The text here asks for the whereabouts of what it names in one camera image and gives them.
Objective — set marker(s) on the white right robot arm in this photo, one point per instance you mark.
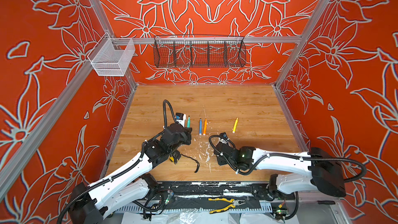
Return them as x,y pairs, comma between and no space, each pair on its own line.
301,171

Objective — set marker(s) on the white wire mesh basket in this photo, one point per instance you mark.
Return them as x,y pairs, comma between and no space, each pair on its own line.
112,56

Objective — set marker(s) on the blue marker pen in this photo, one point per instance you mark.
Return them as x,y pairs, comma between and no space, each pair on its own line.
200,126

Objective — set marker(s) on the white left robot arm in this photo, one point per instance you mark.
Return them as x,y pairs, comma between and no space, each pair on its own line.
91,204

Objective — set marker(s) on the black wire wall basket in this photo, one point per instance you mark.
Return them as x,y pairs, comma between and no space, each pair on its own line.
199,51

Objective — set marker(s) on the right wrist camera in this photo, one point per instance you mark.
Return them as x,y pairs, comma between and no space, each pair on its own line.
224,138

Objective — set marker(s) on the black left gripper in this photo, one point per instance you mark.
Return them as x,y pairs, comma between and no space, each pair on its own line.
187,133

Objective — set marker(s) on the green marker pen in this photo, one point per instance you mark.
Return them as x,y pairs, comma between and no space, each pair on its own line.
188,122

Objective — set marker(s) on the orange marker pen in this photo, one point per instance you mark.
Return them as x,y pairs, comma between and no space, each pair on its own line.
204,127

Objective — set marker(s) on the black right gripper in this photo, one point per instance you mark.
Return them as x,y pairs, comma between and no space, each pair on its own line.
219,162

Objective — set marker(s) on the yellow highlighter pen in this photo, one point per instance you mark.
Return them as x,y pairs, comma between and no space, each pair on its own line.
235,125

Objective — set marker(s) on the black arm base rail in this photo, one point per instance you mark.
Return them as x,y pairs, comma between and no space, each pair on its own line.
240,189

